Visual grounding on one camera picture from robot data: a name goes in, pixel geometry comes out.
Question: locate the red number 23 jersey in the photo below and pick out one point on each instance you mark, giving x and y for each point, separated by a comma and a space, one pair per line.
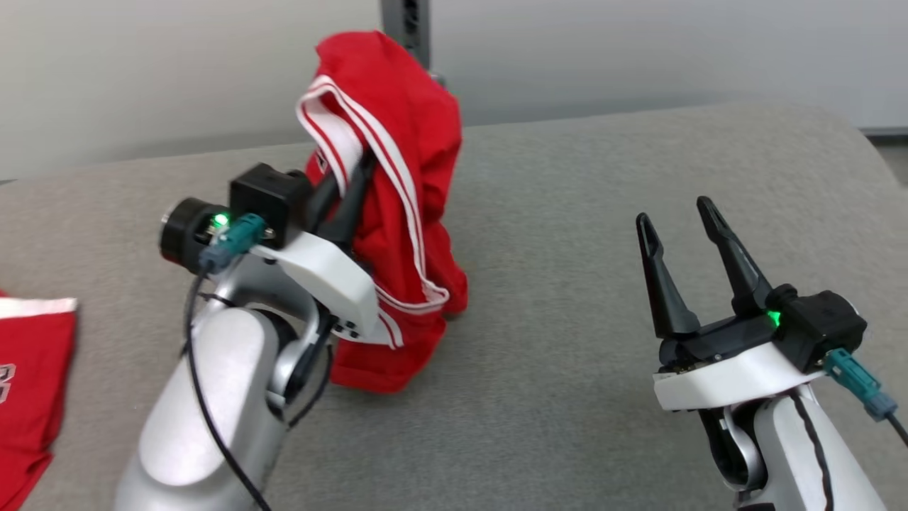
28, 397

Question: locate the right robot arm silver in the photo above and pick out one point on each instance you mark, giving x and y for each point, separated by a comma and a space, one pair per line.
851, 468

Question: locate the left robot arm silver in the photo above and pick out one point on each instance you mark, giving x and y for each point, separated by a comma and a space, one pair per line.
213, 397

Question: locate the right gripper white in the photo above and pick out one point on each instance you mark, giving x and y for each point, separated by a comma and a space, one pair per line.
723, 376

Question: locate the grey metal post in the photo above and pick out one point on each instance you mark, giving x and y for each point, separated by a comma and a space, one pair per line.
408, 28

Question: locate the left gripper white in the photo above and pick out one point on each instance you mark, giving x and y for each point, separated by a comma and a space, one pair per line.
333, 280

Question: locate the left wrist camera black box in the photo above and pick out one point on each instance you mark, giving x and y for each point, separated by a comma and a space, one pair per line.
266, 202

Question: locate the red shirt with white sleeves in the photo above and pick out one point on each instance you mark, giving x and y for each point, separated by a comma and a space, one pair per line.
418, 142

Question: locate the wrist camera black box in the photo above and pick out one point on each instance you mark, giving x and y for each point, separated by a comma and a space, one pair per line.
823, 326
266, 202

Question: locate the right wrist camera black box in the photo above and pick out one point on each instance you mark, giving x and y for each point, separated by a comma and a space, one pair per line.
823, 326

